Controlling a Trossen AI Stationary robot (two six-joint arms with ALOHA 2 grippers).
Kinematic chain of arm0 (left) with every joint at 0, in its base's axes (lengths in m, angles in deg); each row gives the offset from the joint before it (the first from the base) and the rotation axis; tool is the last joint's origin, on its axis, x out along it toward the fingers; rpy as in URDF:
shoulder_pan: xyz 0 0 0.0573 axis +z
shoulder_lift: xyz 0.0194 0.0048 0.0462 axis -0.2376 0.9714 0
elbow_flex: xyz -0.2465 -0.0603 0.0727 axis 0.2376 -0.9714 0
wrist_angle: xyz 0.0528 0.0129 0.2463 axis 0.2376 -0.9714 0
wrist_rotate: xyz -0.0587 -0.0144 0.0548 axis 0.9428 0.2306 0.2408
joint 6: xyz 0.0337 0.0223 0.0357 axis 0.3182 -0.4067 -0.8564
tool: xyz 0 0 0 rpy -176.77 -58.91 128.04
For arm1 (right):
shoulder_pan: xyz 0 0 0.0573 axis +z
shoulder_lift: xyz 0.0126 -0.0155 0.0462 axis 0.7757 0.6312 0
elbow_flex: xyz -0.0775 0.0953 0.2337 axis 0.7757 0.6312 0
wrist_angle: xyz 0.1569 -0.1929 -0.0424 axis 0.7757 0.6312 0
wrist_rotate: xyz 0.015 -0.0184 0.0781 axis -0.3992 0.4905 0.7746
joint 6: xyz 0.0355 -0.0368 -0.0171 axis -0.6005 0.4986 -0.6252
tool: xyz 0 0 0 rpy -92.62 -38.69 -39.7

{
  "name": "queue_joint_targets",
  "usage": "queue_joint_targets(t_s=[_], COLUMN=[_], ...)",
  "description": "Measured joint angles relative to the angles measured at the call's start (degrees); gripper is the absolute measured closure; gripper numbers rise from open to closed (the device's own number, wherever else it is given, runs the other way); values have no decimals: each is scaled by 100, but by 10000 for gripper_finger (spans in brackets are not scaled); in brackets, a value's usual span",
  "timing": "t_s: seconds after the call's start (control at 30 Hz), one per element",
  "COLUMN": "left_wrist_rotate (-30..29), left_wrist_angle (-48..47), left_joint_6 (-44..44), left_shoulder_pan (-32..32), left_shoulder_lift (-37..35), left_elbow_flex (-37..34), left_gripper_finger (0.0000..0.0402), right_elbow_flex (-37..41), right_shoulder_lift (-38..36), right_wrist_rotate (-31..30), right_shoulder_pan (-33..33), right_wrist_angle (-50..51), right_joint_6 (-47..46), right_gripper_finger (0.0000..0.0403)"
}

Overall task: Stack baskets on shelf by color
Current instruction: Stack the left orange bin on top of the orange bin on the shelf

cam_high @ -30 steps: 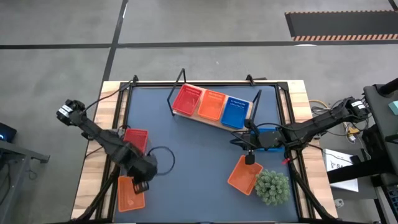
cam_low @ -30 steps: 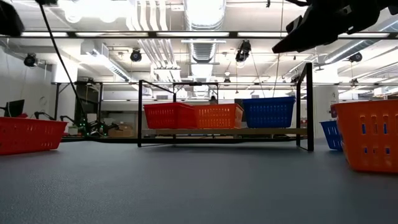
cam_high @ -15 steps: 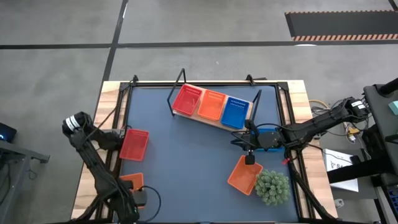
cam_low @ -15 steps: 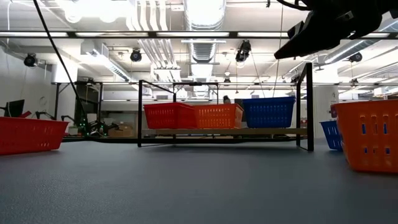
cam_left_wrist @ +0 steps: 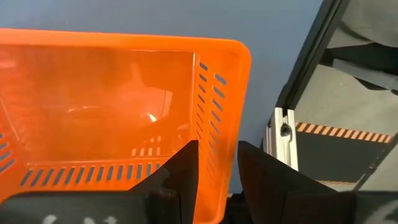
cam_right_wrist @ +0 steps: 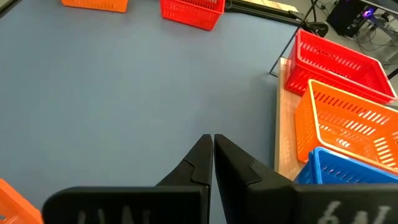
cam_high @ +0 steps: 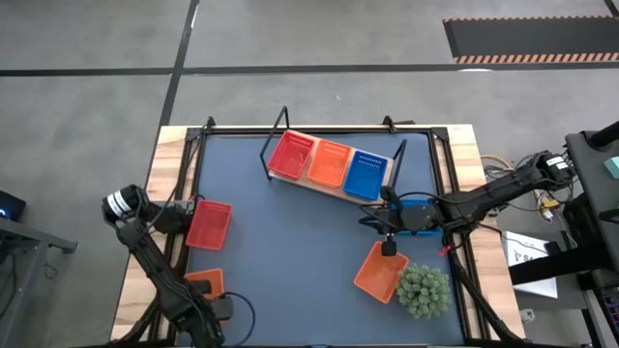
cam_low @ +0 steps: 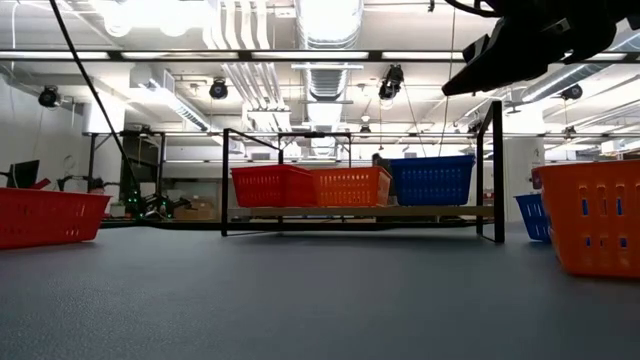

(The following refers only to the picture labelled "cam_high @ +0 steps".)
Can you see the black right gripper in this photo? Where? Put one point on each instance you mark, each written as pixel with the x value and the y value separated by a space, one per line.
pixel 416 216

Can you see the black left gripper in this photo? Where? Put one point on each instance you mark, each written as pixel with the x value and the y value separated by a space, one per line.
pixel 213 324

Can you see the orange plastic basket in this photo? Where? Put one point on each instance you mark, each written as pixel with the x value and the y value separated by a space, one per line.
pixel 329 164
pixel 203 274
pixel 377 280

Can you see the blue plastic basket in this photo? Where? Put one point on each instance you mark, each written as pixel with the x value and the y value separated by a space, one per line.
pixel 365 176
pixel 416 232

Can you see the red plastic basket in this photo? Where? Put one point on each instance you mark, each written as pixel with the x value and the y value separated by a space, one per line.
pixel 208 227
pixel 290 154

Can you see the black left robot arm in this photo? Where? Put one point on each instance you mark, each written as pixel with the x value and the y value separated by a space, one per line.
pixel 145 256

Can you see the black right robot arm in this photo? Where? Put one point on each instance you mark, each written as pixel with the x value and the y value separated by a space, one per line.
pixel 488 195

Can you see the green artificial plant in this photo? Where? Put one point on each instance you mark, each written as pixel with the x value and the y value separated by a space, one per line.
pixel 423 290

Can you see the blue table mat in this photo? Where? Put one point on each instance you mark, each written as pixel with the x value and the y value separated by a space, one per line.
pixel 300 270

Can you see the white paper sheet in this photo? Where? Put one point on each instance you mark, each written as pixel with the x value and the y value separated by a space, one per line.
pixel 520 246

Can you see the orange connector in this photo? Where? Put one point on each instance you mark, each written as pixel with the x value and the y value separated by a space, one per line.
pixel 547 208

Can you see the small white device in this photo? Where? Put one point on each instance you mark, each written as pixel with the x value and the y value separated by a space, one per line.
pixel 527 316

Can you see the grey metal table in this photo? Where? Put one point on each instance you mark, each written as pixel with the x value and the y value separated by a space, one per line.
pixel 38 234

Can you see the black stand beam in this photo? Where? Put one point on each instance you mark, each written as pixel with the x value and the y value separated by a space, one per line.
pixel 556 266

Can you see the dark grey cart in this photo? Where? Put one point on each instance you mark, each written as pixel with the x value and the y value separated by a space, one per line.
pixel 587 193

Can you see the black computer with blue light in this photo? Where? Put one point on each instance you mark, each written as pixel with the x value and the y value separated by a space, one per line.
pixel 12 205

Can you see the teal box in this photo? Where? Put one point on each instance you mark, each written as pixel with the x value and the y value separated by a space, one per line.
pixel 613 167

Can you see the black pole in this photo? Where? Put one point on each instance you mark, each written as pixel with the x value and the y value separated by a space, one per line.
pixel 604 136

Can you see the black hazard-striped floor mat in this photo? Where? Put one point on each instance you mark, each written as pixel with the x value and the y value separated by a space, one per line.
pixel 532 38

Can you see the blue crate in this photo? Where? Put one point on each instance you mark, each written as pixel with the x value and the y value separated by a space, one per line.
pixel 611 309

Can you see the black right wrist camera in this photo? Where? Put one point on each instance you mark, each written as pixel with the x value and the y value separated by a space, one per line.
pixel 379 218

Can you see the wooden shelf with black frame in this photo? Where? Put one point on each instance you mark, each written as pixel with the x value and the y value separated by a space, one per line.
pixel 390 171

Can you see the black table frame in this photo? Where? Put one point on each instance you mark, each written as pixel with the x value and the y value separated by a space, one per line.
pixel 338 129

